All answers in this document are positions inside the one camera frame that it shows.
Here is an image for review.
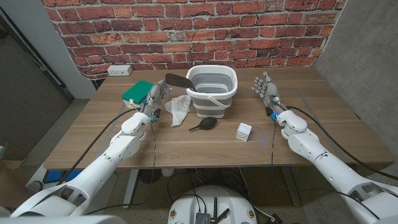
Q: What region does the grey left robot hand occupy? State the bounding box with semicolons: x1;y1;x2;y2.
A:
141;80;173;119

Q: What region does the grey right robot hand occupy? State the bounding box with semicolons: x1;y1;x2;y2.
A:
251;71;285;117

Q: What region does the black kitchen turner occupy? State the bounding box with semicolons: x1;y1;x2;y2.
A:
164;73;197;91

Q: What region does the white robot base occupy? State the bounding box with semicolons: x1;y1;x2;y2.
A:
167;185;258;224

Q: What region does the white cloth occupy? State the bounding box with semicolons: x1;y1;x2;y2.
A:
164;95;192;128

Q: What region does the white collapsible bucket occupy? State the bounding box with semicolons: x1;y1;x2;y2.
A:
185;64;239;119

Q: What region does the black air blower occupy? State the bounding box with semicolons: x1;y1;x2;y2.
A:
188;116;218;132

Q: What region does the green-topped white box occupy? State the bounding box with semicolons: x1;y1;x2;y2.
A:
121;80;155;113

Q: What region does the small white cube box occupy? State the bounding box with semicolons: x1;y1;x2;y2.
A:
235;122;252;142

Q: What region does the white power outlet strip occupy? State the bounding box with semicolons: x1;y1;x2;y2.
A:
106;64;133;77

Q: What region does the red brick printed backdrop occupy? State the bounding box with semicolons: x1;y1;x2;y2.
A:
42;0;348;80

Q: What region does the black round fan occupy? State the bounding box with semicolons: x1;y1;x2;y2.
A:
138;169;162;185

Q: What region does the white table leg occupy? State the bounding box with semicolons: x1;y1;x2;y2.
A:
122;169;140;210

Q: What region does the grey table leg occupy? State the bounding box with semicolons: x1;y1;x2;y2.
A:
281;166;302;208

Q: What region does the black antenna module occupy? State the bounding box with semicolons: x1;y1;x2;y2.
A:
195;197;231;224

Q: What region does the white robot chest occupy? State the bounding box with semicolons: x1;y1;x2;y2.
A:
0;215;127;224

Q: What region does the brown cardboard box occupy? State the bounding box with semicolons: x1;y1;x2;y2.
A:
0;160;32;210

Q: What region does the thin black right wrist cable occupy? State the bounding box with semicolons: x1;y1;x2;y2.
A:
270;119;277;167

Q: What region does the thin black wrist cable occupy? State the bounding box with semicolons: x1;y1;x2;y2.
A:
270;119;277;167
83;119;157;216

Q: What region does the thin black left wrist cable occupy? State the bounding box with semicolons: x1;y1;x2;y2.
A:
83;119;157;216

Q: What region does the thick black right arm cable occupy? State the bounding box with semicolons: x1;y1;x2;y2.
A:
285;105;398;182

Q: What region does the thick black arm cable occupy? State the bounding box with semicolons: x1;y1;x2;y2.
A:
57;107;137;186
285;105;398;182

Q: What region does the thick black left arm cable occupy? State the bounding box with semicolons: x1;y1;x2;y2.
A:
57;107;137;186

